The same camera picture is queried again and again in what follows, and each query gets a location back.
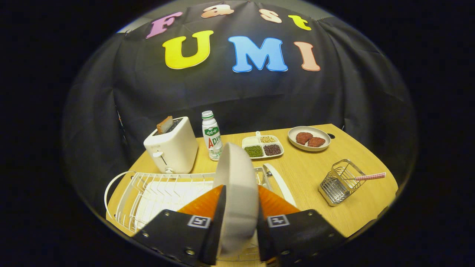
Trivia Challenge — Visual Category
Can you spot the white drink bottle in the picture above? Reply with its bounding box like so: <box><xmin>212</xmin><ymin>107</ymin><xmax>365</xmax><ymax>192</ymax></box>
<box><xmin>202</xmin><ymin>111</ymin><xmax>223</xmax><ymax>161</ymax></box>

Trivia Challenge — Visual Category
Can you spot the white divided bean tray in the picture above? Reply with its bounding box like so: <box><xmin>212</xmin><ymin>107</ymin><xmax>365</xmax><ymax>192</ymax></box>
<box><xmin>242</xmin><ymin>131</ymin><xmax>284</xmax><ymax>160</ymax></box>

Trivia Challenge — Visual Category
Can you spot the white plate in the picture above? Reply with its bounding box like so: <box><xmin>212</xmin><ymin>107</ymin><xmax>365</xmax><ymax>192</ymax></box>
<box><xmin>213</xmin><ymin>143</ymin><xmax>259</xmax><ymax>260</ymax></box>

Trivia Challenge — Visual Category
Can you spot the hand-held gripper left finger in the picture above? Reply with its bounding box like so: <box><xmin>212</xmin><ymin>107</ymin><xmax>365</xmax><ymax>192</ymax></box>
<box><xmin>132</xmin><ymin>184</ymin><xmax>227</xmax><ymax>267</ymax></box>

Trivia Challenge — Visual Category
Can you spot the beige plate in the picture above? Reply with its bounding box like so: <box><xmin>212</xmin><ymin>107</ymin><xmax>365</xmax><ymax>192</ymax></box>
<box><xmin>288</xmin><ymin>126</ymin><xmax>331</xmax><ymax>152</ymax></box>

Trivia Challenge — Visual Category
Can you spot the white wire dish rack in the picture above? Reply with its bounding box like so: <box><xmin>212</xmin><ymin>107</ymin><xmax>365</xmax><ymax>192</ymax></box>
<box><xmin>104</xmin><ymin>163</ymin><xmax>297</xmax><ymax>262</ymax></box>

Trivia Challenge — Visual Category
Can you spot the metal wire basket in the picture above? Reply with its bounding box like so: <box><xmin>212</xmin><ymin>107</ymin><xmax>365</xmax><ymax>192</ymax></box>
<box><xmin>318</xmin><ymin>159</ymin><xmax>366</xmax><ymax>207</ymax></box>

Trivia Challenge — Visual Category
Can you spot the brown toast slice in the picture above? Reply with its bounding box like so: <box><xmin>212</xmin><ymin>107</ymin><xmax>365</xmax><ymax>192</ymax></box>
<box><xmin>156</xmin><ymin>116</ymin><xmax>174</xmax><ymax>134</ymax></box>

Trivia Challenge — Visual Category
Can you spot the red checkered handle spoon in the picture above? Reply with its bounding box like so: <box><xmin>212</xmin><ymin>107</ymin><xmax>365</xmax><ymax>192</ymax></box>
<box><xmin>343</xmin><ymin>172</ymin><xmax>386</xmax><ymax>182</ymax></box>

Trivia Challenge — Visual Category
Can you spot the white toaster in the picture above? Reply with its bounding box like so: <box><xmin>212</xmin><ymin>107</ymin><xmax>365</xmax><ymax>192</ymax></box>
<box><xmin>143</xmin><ymin>116</ymin><xmax>199</xmax><ymax>174</ymax></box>

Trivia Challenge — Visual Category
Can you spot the black backdrop cloth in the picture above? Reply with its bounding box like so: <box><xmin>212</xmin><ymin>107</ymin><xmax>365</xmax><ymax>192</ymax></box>
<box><xmin>61</xmin><ymin>0</ymin><xmax>418</xmax><ymax>219</ymax></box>

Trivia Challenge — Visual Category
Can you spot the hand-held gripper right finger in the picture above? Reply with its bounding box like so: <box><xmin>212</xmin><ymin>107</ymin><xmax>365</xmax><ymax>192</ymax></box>
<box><xmin>257</xmin><ymin>185</ymin><xmax>347</xmax><ymax>267</ymax></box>

